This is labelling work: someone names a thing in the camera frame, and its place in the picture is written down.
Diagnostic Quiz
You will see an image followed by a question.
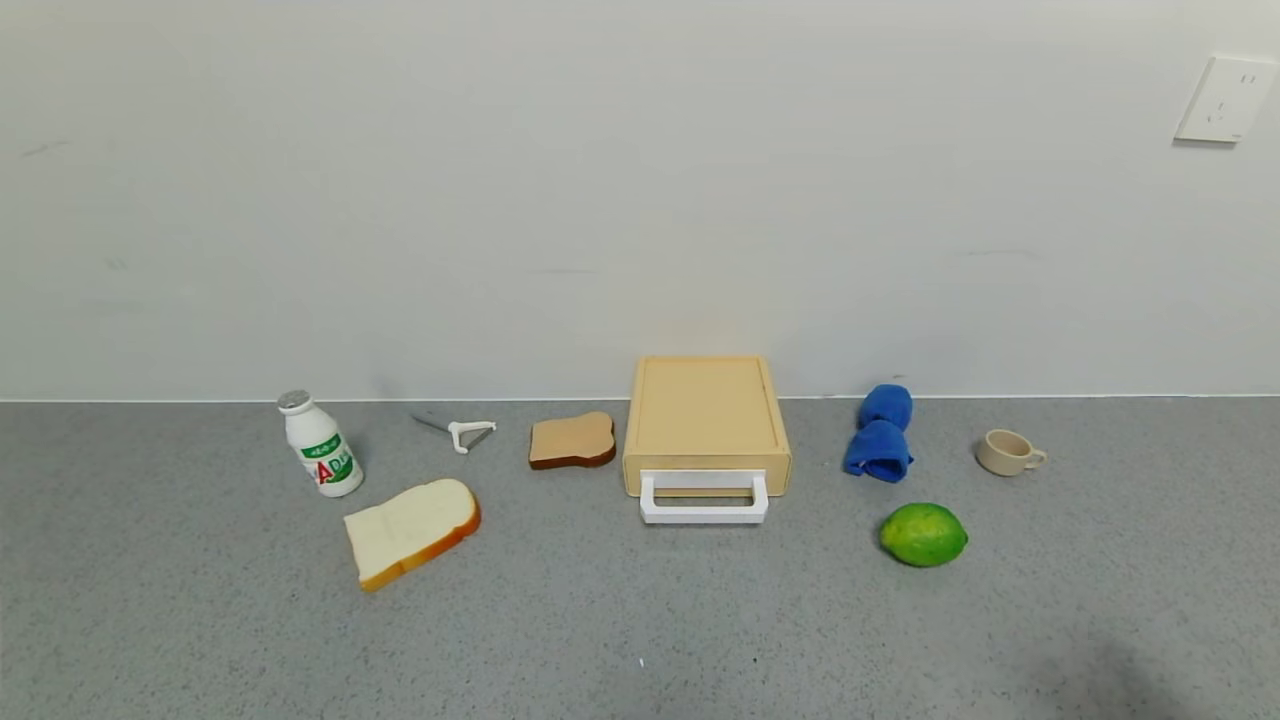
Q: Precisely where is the brown toast slice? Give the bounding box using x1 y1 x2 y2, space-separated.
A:
528 411 618 471

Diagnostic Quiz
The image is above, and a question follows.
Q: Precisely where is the white vegetable peeler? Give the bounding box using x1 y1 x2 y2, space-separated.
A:
412 410 498 456

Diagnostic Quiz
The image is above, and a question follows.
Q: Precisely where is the blue cloth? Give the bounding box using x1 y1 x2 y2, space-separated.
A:
842 384 915 485

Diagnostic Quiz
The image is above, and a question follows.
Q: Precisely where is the white bread slice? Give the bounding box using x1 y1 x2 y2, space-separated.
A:
343 478 483 593

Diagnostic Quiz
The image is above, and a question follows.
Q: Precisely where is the white milk drink bottle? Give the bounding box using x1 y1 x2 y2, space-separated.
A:
277 390 365 498

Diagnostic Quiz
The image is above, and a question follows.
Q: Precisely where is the green lime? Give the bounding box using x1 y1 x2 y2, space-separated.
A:
878 502 969 569

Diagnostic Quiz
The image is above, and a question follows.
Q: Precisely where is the beige cup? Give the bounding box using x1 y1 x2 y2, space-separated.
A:
975 429 1048 478

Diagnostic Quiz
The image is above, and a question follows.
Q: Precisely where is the white wall socket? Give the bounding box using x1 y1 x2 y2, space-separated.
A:
1173 56 1280 146

